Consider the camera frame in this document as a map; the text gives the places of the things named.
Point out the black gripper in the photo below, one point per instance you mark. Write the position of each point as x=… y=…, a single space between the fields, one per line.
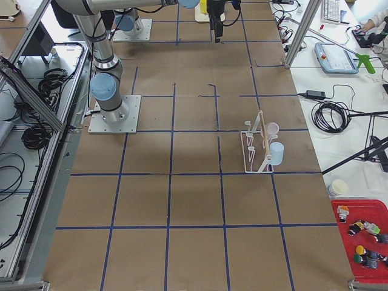
x=216 y=12

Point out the pink plastic cup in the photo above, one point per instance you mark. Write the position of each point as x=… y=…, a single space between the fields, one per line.
x=272 y=128

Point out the blue plastic cup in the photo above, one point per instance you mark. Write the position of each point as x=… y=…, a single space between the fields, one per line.
x=277 y=153

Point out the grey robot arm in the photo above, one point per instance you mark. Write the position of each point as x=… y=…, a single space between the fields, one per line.
x=105 y=84

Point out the yellow plastic cup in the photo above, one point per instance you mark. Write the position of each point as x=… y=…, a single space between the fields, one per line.
x=203 y=4

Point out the white paper cup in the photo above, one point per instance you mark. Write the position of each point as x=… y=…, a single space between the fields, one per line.
x=337 y=187

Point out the cream plastic tray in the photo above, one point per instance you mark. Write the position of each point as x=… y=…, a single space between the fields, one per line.
x=201 y=14

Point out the black power adapter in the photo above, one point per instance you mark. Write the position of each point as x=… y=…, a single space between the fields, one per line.
x=316 y=95

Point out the white computer keyboard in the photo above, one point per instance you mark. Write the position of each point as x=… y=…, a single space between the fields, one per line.
x=330 y=11

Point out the green plastic printed part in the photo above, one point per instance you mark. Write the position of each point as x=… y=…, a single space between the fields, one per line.
x=365 y=61

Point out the person in white shirt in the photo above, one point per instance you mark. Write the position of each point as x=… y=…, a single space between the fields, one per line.
x=376 y=21

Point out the red plastic bin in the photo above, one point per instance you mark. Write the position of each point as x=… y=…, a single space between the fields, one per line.
x=362 y=224

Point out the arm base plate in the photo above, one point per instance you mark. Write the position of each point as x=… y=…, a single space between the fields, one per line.
x=122 y=120
x=137 y=31

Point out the aluminium frame post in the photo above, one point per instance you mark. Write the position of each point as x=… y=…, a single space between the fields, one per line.
x=305 y=23

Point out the white wire dish rack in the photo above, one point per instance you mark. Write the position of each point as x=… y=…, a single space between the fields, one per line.
x=256 y=146

